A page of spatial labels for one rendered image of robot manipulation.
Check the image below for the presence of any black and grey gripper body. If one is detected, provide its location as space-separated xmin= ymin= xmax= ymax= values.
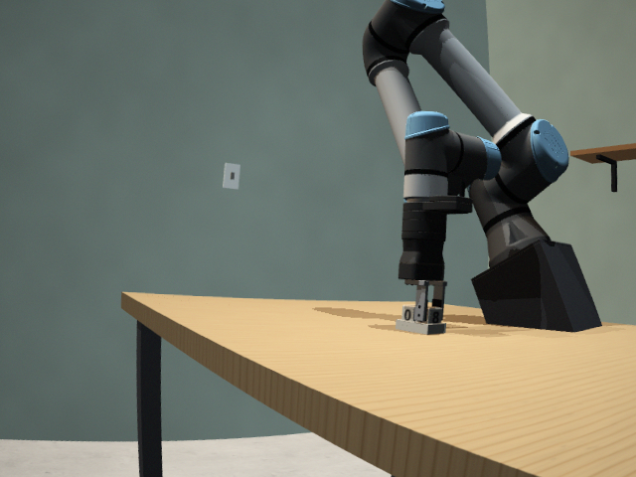
xmin=398 ymin=174 xmax=473 ymax=281

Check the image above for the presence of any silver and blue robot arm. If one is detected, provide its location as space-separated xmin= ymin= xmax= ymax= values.
xmin=363 ymin=0 xmax=569 ymax=267

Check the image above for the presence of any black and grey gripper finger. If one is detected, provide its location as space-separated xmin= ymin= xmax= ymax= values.
xmin=404 ymin=279 xmax=429 ymax=321
xmin=429 ymin=281 xmax=447 ymax=321

